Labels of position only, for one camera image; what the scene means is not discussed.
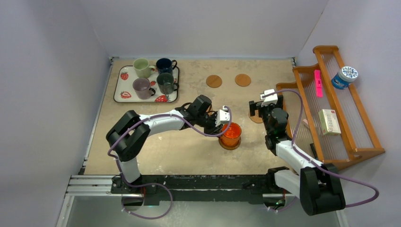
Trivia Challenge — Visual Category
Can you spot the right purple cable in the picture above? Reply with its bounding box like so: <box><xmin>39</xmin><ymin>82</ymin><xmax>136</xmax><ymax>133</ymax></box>
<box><xmin>262</xmin><ymin>89</ymin><xmax>380</xmax><ymax>214</ymax></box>

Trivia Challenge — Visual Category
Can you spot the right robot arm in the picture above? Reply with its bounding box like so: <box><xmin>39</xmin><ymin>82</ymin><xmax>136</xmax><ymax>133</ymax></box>
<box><xmin>249</xmin><ymin>95</ymin><xmax>346</xmax><ymax>216</ymax></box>

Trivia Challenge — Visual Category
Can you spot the blue jar white lid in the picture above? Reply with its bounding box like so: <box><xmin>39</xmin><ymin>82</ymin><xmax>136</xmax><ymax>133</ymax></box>
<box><xmin>331</xmin><ymin>66</ymin><xmax>359</xmax><ymax>90</ymax></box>

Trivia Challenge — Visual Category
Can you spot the strawberry print tray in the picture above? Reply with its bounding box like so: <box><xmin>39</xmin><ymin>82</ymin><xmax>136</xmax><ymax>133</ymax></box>
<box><xmin>113</xmin><ymin>65</ymin><xmax>179</xmax><ymax>103</ymax></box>

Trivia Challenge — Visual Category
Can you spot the small pink eraser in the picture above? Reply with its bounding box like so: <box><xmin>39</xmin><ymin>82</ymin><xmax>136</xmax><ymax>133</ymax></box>
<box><xmin>302</xmin><ymin>119</ymin><xmax>310</xmax><ymax>129</ymax></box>

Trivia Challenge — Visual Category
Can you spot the small dark blue object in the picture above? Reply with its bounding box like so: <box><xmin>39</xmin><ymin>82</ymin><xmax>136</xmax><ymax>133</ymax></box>
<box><xmin>310</xmin><ymin>143</ymin><xmax>318</xmax><ymax>159</ymax></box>

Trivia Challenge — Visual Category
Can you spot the light wooden coaster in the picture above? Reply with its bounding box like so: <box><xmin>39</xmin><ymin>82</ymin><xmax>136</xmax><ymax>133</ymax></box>
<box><xmin>235</xmin><ymin>73</ymin><xmax>252</xmax><ymax>87</ymax></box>
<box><xmin>206</xmin><ymin>75</ymin><xmax>222</xmax><ymax>88</ymax></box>

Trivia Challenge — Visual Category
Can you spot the wooden tiered rack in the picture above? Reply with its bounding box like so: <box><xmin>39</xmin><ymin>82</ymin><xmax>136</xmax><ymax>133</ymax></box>
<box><xmin>276</xmin><ymin>45</ymin><xmax>385</xmax><ymax>170</ymax></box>

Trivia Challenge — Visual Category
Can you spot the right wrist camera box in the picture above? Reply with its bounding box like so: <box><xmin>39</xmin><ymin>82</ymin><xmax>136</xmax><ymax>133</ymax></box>
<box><xmin>260</xmin><ymin>89</ymin><xmax>278</xmax><ymax>107</ymax></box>

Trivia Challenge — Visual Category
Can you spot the white card box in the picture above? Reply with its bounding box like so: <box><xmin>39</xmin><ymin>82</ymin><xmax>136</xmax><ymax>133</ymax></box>
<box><xmin>318</xmin><ymin>109</ymin><xmax>341</xmax><ymax>135</ymax></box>

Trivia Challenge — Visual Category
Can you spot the navy blue mug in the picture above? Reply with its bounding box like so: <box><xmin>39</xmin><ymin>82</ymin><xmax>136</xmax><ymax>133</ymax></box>
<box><xmin>156</xmin><ymin>58</ymin><xmax>177</xmax><ymax>74</ymax></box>

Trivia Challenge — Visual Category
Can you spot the pale green mug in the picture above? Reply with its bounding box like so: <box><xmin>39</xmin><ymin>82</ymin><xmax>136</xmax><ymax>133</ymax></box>
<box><xmin>133</xmin><ymin>58</ymin><xmax>157</xmax><ymax>79</ymax></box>

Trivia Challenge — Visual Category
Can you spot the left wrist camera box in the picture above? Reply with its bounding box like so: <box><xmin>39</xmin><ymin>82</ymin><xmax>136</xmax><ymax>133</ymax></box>
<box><xmin>216</xmin><ymin>106</ymin><xmax>231</xmax><ymax>126</ymax></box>

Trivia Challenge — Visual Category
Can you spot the purple mug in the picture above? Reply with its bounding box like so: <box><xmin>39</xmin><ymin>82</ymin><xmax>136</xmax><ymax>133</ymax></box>
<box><xmin>132</xmin><ymin>78</ymin><xmax>156</xmax><ymax>100</ymax></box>

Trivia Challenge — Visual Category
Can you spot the dark brown wooden coaster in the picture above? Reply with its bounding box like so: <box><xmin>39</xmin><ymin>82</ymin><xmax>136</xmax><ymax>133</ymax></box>
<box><xmin>218</xmin><ymin>138</ymin><xmax>242</xmax><ymax>150</ymax></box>

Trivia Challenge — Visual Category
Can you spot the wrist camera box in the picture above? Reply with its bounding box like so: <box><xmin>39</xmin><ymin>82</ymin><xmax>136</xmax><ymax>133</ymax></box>
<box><xmin>260</xmin><ymin>89</ymin><xmax>278</xmax><ymax>107</ymax></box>
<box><xmin>216</xmin><ymin>106</ymin><xmax>231</xmax><ymax>126</ymax></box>

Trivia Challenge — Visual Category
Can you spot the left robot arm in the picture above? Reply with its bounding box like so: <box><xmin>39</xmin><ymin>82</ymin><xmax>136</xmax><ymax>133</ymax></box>
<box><xmin>106</xmin><ymin>95</ymin><xmax>231</xmax><ymax>194</ymax></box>

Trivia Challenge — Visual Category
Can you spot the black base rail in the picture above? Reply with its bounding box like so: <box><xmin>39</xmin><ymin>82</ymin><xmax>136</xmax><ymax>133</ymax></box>
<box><xmin>64</xmin><ymin>174</ymin><xmax>341</xmax><ymax>208</ymax></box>

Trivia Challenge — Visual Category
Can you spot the dark green mug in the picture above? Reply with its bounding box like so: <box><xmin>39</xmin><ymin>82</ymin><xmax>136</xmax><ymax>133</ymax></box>
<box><xmin>157</xmin><ymin>73</ymin><xmax>179</xmax><ymax>95</ymax></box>

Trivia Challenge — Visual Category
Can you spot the pink marker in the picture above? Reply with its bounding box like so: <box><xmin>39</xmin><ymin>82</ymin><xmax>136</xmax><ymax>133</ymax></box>
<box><xmin>314</xmin><ymin>70</ymin><xmax>323</xmax><ymax>98</ymax></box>

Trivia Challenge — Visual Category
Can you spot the orange mug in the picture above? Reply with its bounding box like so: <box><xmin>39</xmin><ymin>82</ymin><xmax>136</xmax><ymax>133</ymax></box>
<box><xmin>220</xmin><ymin>122</ymin><xmax>242</xmax><ymax>146</ymax></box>

